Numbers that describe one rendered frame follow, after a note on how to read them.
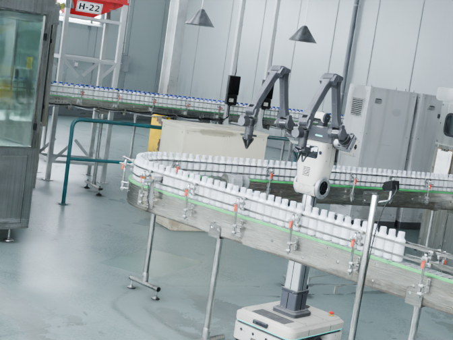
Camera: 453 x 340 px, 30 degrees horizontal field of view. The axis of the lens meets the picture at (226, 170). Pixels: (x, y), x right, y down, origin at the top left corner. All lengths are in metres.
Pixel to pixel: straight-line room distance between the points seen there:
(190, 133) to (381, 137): 3.11
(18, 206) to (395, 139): 5.54
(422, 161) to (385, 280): 7.26
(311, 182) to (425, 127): 6.21
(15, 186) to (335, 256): 3.85
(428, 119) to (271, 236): 6.91
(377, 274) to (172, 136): 5.14
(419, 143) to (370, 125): 0.91
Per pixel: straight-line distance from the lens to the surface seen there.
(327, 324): 6.06
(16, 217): 8.07
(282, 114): 5.89
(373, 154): 11.40
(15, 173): 7.96
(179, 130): 9.42
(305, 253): 5.09
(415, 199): 8.27
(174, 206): 5.82
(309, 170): 5.83
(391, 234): 4.79
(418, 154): 11.91
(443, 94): 9.12
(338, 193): 7.68
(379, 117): 11.37
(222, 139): 9.55
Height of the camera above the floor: 1.96
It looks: 7 degrees down
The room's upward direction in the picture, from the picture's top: 8 degrees clockwise
